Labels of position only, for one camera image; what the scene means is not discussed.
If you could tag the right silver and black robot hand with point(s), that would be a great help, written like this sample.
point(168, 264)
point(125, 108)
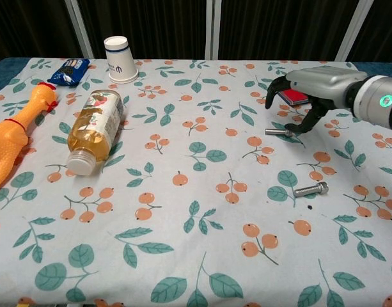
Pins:
point(323, 84)

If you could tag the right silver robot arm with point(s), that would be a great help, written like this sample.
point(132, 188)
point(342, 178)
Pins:
point(374, 99)

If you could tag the red flat box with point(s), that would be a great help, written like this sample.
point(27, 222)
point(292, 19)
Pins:
point(293, 96)

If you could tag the small dark steel bolt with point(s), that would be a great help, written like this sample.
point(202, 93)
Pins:
point(275, 131)

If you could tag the black fabric partition panel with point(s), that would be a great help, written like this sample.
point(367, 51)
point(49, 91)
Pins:
point(279, 28)
point(144, 28)
point(384, 32)
point(29, 28)

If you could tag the large shiny steel bolt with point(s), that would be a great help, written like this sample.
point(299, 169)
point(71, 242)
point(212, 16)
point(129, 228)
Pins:
point(310, 190)

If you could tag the floral leaf and fruit tablecloth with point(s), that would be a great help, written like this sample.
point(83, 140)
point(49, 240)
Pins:
point(195, 160)

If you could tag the white paper cup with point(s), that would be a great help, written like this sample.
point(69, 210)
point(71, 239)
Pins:
point(120, 60)

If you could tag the clear bottle of amber drink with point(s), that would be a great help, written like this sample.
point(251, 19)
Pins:
point(93, 128)

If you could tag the blue cookie packet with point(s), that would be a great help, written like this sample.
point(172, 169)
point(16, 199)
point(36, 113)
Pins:
point(67, 72)

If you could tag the yellow rubber chicken toy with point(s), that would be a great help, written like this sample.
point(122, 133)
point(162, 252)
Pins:
point(10, 137)

